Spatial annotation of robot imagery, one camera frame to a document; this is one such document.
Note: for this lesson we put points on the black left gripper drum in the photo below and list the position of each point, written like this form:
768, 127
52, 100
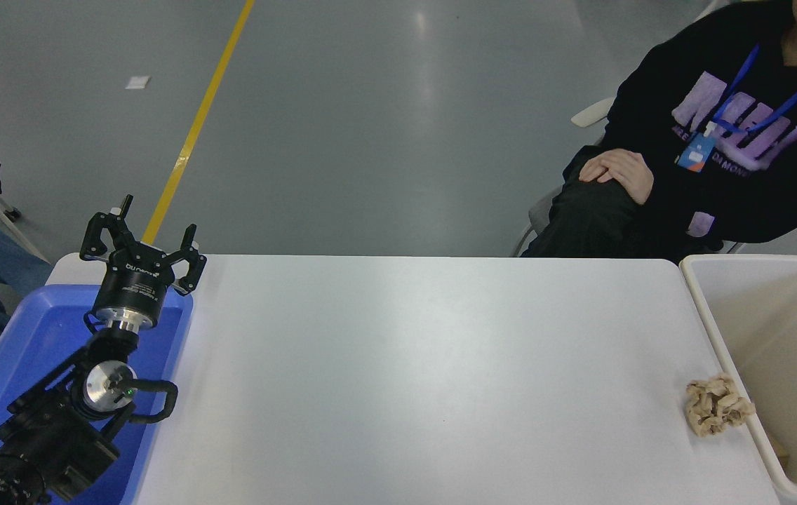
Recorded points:
133, 284

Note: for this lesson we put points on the person's hand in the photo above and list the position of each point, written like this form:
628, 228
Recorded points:
619, 175

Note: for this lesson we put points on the large pale plastic bin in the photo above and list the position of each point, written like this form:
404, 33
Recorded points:
777, 351

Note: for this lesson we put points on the blue plastic tray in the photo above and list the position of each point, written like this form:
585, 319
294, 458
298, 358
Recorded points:
34, 337

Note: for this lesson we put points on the white paper scrap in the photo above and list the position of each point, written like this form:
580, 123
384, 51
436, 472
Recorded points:
137, 82

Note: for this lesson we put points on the crumpled tan paper ball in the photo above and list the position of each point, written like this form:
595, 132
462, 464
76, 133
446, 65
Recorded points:
718, 405

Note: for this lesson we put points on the blue id badge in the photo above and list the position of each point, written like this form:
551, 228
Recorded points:
696, 151

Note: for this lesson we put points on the white chair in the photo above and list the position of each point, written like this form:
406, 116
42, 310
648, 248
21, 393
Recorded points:
591, 113

